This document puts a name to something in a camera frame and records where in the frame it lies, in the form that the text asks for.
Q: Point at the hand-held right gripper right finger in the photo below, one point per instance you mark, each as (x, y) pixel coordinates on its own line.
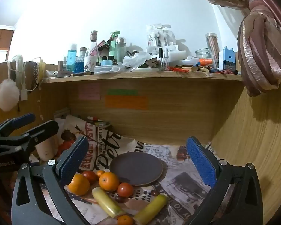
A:
(201, 161)

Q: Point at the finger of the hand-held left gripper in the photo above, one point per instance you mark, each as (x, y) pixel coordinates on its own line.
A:
(23, 120)
(43, 130)

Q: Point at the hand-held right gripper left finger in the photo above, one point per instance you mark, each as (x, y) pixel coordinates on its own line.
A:
(72, 159)

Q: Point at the red tomato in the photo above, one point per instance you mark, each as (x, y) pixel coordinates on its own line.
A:
(89, 176)
(125, 189)

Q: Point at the large orange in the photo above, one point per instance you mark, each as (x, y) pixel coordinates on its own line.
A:
(78, 184)
(109, 181)

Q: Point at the small mandarin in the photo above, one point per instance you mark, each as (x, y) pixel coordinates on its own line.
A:
(100, 173)
(125, 220)

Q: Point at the yellow sugarcane piece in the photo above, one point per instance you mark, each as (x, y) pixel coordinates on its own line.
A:
(105, 201)

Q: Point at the brown round plate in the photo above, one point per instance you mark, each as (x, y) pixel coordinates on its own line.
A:
(137, 168)

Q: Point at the cream plastic bottle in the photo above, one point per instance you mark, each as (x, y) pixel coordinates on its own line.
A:
(45, 148)

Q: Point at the white charger plug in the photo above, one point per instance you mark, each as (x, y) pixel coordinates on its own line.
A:
(23, 95)

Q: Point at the newspaper print cloth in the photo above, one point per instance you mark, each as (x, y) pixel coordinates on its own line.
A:
(178, 180)

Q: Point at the white fluffy puff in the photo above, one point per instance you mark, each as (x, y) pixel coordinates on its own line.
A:
(5, 95)

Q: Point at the red white pen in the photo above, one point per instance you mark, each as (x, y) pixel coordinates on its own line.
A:
(93, 118)

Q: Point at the brown dotted hair brush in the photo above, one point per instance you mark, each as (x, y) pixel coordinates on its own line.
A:
(32, 75)

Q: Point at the white fluffy headband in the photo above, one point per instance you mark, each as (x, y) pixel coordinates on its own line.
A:
(19, 62)

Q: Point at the pink sticky note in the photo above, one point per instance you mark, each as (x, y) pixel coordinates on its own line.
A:
(89, 92)

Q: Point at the small brown tube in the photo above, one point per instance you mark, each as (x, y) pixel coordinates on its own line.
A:
(60, 65)

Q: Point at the blue glass jar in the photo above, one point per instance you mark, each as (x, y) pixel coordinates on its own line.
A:
(79, 63)

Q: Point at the clear bottle blue liquid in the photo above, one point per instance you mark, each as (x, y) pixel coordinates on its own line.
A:
(71, 57)

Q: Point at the orange sticky note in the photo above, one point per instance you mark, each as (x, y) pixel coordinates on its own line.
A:
(126, 102)

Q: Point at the green sticky note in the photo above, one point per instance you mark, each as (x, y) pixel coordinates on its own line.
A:
(122, 92)

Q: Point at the wooden wardrobe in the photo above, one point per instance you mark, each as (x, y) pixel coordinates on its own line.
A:
(0, 38)

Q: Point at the clear plastic case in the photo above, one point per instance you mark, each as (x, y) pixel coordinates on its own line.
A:
(110, 69)

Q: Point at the clear corked bottle printed label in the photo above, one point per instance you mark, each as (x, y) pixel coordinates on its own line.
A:
(91, 51)

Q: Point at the light blue jar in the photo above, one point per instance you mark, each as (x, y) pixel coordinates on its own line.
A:
(107, 62)

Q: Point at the orange cap tube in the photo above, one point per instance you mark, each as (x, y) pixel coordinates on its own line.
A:
(205, 62)

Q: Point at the blue pencil sharpener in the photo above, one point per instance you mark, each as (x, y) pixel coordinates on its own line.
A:
(229, 59)

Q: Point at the white box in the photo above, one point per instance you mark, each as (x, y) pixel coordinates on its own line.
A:
(175, 55)

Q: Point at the green pump bottle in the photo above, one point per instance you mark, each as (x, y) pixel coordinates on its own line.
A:
(113, 43)

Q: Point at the frosted bottle silver cap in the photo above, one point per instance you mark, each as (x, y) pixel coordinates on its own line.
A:
(120, 49)

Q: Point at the white plastic bag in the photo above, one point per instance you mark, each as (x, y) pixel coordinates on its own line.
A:
(137, 59)

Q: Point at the tall clear canister brown sticks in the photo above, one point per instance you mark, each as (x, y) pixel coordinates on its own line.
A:
(213, 44)

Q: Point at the striped pink curtain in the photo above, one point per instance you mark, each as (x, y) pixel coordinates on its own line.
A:
(260, 51)

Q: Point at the packaged brush set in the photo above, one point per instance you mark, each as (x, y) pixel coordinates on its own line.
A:
(157, 37)

